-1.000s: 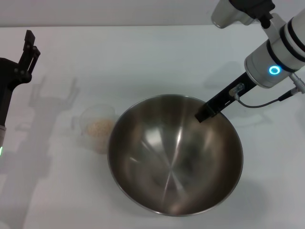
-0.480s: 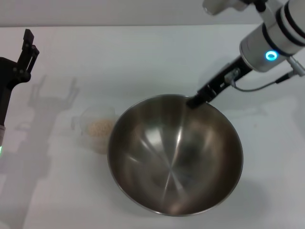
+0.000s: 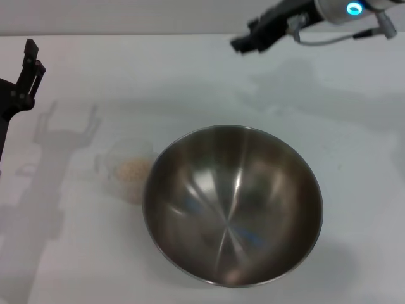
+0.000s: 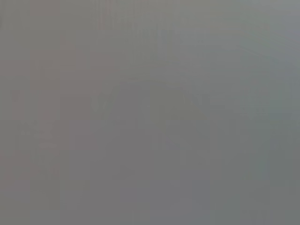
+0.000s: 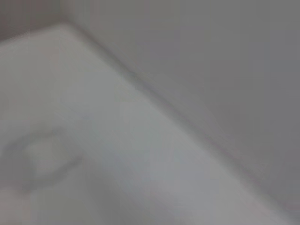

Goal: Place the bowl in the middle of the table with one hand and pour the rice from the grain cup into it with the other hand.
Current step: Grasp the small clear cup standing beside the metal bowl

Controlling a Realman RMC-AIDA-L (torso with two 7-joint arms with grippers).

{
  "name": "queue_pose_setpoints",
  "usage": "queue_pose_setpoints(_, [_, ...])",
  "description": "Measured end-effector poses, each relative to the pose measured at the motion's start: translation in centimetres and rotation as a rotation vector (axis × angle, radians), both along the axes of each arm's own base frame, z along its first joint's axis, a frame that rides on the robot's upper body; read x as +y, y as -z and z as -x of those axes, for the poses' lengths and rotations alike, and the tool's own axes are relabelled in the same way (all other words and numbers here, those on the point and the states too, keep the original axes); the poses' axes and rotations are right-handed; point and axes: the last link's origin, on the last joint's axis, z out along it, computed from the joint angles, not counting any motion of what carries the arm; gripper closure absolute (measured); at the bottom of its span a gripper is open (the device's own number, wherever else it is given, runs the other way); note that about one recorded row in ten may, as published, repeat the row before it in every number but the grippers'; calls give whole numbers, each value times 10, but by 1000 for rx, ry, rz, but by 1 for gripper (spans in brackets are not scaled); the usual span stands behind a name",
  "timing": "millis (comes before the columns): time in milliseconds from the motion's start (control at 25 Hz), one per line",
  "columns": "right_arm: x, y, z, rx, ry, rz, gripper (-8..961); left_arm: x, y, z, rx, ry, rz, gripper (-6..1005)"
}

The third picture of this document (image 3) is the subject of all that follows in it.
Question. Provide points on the stainless steel mixing bowl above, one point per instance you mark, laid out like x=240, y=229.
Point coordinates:
x=234, y=215

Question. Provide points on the clear plastic measuring cup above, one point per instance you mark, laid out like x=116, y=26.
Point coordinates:
x=107, y=171

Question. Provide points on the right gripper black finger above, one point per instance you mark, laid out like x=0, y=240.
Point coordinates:
x=242, y=44
x=254, y=22

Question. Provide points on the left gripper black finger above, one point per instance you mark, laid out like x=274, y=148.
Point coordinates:
x=30, y=73

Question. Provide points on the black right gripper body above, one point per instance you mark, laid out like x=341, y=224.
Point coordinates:
x=281, y=22

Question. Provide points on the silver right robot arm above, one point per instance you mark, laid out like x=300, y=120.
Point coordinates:
x=357, y=9

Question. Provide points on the beige rice grains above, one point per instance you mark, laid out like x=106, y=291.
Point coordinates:
x=130, y=172

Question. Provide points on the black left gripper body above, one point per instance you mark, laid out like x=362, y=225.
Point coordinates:
x=8, y=98

